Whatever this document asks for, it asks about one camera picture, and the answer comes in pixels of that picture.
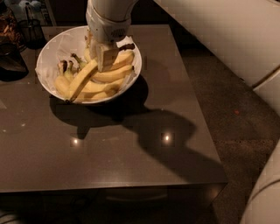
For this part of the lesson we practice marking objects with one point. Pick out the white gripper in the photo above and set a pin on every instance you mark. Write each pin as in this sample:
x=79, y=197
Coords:
x=106, y=29

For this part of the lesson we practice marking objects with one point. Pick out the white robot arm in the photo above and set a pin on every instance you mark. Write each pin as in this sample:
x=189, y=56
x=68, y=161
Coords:
x=237, y=80

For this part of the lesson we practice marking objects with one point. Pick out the large front yellow banana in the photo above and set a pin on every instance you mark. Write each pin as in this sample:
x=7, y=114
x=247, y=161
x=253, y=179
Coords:
x=80, y=80

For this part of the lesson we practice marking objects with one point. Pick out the yellow banana bunch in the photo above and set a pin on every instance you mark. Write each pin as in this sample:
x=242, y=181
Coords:
x=102, y=85

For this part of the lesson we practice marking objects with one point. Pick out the white paper bowl liner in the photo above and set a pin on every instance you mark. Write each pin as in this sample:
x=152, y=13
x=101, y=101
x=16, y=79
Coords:
x=60, y=47

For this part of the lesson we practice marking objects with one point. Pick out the black dish at left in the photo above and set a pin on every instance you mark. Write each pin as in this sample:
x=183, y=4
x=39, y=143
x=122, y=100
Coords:
x=12, y=65

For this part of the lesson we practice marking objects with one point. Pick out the dark glass jar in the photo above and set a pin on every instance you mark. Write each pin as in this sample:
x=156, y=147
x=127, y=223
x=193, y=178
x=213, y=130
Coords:
x=9, y=29

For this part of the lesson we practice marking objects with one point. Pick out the white bowl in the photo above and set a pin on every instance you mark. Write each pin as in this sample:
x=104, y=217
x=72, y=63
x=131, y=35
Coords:
x=67, y=68

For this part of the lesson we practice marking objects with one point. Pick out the black mesh pen cup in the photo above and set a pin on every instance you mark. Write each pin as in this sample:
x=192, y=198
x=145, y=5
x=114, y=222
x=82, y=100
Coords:
x=31, y=29

